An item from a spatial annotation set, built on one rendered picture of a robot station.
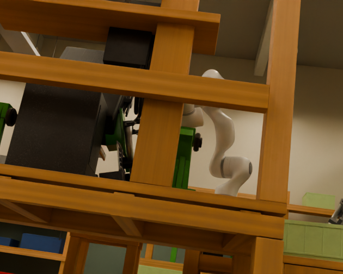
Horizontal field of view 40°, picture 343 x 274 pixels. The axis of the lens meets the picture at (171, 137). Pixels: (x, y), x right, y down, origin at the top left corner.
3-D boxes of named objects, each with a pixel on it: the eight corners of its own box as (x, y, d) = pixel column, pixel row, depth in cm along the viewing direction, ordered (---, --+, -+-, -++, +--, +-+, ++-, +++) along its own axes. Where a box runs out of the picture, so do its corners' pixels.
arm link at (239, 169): (218, 201, 257) (223, 160, 265) (251, 204, 249) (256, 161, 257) (210, 195, 247) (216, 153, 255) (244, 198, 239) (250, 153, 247)
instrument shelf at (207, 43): (4, 30, 201) (6, 22, 202) (214, 55, 195) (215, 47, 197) (-20, -6, 177) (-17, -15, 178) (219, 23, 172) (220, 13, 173)
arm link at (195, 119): (173, 116, 197) (175, 134, 202) (204, 111, 198) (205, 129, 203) (170, 106, 203) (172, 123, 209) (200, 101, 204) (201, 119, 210)
